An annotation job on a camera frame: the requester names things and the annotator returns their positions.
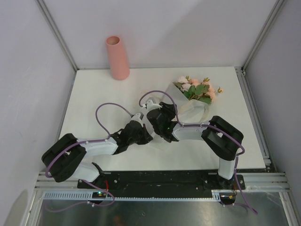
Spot cream printed ribbon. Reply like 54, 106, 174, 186
178, 99, 209, 123

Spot pink flower bouquet white wrap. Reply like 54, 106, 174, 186
161, 76, 224, 124

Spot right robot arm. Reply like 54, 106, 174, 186
146, 100, 245, 189

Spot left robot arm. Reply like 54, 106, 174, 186
41, 120, 153, 188

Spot pink cylindrical vase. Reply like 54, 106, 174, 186
105, 36, 130, 81

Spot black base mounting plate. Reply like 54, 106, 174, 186
77, 170, 246, 197

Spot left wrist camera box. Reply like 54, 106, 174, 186
131, 112, 144, 125

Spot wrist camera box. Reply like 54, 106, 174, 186
141, 97, 162, 113
131, 112, 144, 125

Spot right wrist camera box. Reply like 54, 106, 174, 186
141, 97, 162, 113

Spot white slotted cable duct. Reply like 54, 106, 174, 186
41, 189, 238, 202

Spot aluminium front rail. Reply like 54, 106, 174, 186
34, 172, 291, 192

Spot left aluminium frame post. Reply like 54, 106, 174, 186
35, 0, 79, 72

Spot aluminium frame post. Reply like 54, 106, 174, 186
241, 0, 287, 71
35, 0, 79, 72

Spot right aluminium frame post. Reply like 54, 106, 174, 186
241, 0, 287, 71

